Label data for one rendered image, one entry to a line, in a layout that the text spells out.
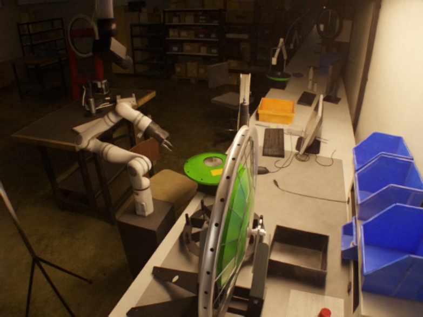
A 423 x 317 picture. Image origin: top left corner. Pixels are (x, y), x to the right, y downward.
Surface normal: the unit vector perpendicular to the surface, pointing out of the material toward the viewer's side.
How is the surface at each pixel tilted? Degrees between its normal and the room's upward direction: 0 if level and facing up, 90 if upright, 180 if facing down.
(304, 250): 0
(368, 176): 88
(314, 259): 0
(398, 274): 92
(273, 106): 86
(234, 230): 75
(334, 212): 0
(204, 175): 22
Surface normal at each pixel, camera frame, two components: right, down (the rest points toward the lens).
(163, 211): 0.00, -0.86
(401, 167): -0.36, 0.43
